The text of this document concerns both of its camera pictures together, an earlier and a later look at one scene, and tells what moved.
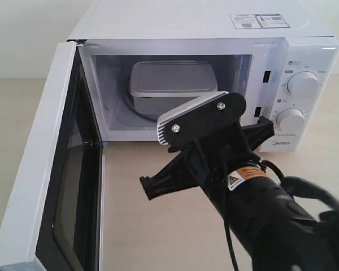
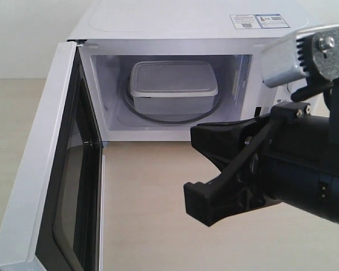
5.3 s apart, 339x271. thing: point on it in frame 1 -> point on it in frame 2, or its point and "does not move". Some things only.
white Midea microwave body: x=281 y=55 does not move
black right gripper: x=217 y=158 -> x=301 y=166
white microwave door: x=54 y=221 does not move
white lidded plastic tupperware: x=164 y=87 does not move
